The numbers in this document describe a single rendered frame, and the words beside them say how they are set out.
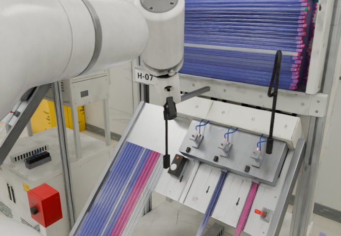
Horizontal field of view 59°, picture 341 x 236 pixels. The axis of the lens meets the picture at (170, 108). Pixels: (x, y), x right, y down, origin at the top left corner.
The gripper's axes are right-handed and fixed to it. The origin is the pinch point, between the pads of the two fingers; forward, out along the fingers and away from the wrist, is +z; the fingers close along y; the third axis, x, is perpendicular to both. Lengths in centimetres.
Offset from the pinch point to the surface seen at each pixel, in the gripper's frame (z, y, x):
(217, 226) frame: 84, -22, -16
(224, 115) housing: 27.4, 5.4, -20.9
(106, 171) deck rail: 55, 5, 26
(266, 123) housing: 21.7, -3.1, -31.1
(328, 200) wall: 186, -13, -124
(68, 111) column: 280, 179, 101
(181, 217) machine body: 95, -13, -1
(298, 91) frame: 10.5, -0.3, -39.2
